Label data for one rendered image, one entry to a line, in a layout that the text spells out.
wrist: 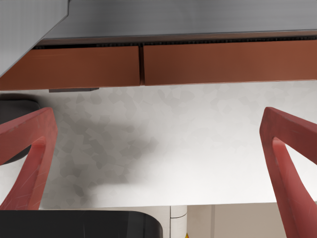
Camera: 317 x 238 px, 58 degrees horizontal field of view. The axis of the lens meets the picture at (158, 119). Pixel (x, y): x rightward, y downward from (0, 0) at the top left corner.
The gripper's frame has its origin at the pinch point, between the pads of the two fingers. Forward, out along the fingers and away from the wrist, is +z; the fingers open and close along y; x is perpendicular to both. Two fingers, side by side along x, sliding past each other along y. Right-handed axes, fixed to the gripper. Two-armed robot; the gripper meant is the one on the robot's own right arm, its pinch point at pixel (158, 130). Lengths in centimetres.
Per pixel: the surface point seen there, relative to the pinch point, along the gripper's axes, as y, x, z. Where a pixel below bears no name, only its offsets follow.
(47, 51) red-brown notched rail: 11.1, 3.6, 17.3
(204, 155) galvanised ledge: -7.2, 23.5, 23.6
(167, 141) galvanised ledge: -1.4, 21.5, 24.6
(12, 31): 12.5, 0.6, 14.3
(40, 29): 10.0, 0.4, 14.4
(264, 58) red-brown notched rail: -10.6, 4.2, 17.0
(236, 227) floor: -33, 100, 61
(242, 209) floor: -35, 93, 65
